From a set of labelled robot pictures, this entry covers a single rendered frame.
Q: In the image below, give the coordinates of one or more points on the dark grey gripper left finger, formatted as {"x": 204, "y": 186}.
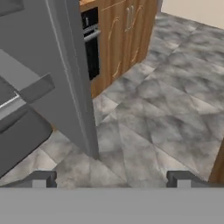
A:
{"x": 43, "y": 178}

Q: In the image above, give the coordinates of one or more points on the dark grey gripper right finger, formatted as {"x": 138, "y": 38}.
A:
{"x": 178, "y": 178}

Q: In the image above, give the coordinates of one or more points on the grey fridge drawer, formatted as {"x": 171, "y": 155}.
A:
{"x": 20, "y": 137}

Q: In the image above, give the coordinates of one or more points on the grey fridge door shelf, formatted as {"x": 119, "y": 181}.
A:
{"x": 20, "y": 76}

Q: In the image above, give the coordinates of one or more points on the grey fridge door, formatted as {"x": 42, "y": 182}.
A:
{"x": 61, "y": 73}

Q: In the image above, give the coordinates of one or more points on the wooden cabinet panel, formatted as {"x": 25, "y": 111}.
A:
{"x": 218, "y": 169}

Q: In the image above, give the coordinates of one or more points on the black oven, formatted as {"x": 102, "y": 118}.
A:
{"x": 91, "y": 46}

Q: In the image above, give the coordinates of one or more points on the wooden cupboard run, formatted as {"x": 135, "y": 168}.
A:
{"x": 122, "y": 40}

